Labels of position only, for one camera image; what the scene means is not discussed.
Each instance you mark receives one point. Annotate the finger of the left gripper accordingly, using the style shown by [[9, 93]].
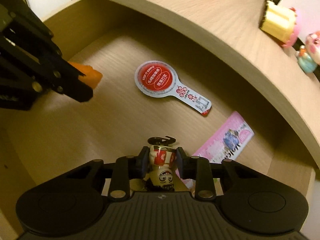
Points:
[[32, 42], [62, 78]]

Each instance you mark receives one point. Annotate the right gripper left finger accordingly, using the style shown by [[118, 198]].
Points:
[[127, 168]]

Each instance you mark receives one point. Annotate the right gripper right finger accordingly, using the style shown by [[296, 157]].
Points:
[[197, 169]]

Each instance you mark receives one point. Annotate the black white doll keychain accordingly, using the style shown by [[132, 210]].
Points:
[[162, 157]]

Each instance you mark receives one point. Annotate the pink card packet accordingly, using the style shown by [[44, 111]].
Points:
[[228, 141]]

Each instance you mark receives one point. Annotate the red round paddle snack pack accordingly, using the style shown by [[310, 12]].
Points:
[[158, 79]]

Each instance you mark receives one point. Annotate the pink pig figurine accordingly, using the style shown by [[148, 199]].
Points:
[[308, 55]]

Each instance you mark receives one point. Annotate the yellow pink toy cake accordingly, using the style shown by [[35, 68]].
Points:
[[284, 24]]

